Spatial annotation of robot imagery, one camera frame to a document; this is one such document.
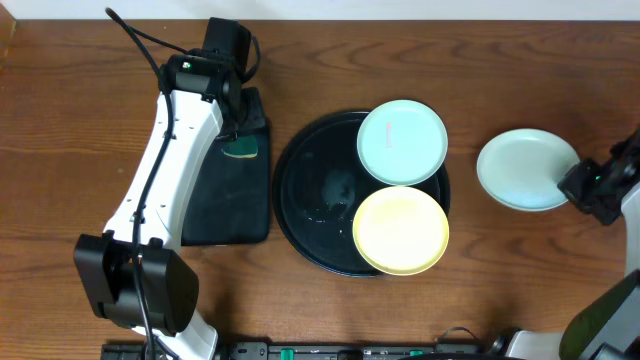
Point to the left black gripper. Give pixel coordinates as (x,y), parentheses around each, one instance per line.
(251,116)

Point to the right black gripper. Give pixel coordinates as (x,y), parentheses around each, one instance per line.
(575,183)

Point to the green yellow sponge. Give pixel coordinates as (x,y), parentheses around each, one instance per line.
(245,147)

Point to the light blue plate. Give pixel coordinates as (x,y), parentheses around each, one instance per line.
(402,142)
(521,169)

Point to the yellow plate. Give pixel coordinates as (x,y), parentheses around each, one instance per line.
(400,231)

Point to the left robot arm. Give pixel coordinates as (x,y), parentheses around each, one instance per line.
(132,273)

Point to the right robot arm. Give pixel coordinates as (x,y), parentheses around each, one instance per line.
(608,328)

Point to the rectangular black tray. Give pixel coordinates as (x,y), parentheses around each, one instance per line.
(230,202)

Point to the round black tray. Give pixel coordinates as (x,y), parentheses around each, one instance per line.
(319,184)

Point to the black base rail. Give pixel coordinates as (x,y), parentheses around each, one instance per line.
(443,349)

